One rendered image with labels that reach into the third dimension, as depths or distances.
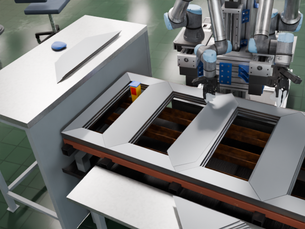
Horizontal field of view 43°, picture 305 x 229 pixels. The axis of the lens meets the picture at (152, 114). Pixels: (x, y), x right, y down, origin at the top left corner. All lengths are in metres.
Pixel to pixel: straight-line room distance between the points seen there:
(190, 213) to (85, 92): 1.09
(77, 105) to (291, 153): 1.31
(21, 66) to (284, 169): 1.80
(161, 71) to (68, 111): 2.18
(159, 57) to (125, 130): 2.53
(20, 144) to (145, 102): 1.67
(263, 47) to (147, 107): 0.81
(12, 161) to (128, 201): 1.83
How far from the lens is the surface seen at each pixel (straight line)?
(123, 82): 2.73
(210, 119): 2.33
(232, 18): 2.80
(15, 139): 3.92
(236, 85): 2.87
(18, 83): 2.61
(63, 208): 2.75
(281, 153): 2.15
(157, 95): 2.56
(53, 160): 2.48
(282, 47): 2.02
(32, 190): 3.35
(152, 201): 2.04
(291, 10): 2.49
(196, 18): 2.72
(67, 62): 2.65
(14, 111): 2.36
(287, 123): 2.35
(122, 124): 2.35
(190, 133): 2.24
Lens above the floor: 2.31
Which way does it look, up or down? 37 degrees down
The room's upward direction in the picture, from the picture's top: 6 degrees counter-clockwise
